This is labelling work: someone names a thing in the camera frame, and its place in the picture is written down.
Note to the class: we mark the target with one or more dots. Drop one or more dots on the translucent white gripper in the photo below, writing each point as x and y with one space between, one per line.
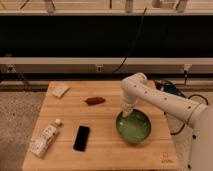
127 103

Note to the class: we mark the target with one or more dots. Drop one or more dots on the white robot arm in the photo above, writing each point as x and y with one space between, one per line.
196 115

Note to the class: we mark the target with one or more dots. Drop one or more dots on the brown sausage-shaped object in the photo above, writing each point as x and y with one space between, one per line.
94 100

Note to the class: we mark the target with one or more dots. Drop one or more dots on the wooden table board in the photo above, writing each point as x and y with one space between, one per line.
88 139

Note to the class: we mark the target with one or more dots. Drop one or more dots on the black smartphone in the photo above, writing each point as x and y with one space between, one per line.
81 138

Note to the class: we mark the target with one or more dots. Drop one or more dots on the white sponge block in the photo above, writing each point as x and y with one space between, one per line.
60 90

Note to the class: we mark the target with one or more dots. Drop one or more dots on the grey wall rail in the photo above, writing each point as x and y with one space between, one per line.
109 65

